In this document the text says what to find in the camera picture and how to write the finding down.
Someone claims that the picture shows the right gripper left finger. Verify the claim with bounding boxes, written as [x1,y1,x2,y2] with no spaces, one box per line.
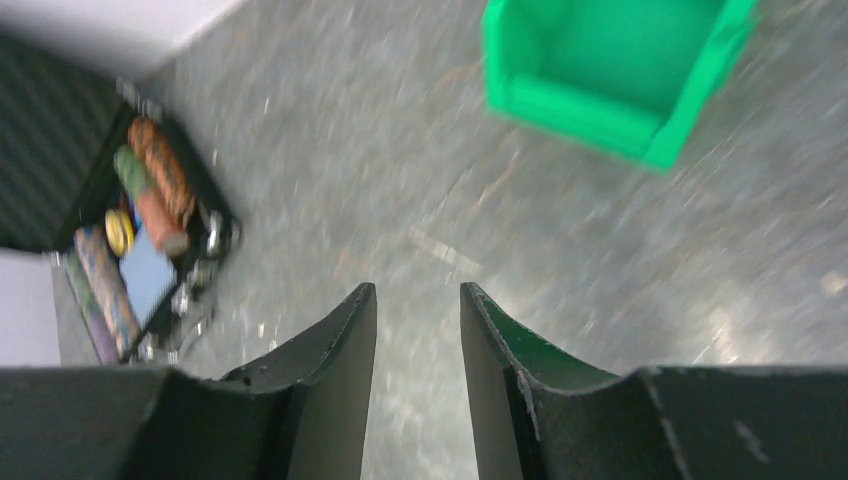
[1,283,377,479]

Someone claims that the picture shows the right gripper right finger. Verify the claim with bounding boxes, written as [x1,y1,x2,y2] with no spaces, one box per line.
[460,282,847,479]

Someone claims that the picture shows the blue playing card deck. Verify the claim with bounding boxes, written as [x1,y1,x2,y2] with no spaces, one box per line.
[119,229,176,329]

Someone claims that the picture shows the purple poker chip row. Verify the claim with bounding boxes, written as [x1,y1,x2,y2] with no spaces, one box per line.
[74,225,140,357]

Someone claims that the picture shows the green red chip row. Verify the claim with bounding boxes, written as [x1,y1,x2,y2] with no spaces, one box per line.
[113,145,189,258]

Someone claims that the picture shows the black poker chip case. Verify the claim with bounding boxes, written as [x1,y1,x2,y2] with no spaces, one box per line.
[0,33,243,367]

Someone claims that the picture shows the yellow dealer button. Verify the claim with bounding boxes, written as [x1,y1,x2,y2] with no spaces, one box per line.
[104,209,135,257]

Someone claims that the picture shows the green poker chip row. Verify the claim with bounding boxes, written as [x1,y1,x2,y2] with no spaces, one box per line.
[62,251,124,367]

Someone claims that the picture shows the orange brown chip row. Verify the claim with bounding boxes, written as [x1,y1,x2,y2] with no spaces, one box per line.
[127,116,196,228]

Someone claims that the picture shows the green plastic bin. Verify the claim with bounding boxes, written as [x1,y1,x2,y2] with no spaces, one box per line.
[481,0,757,171]

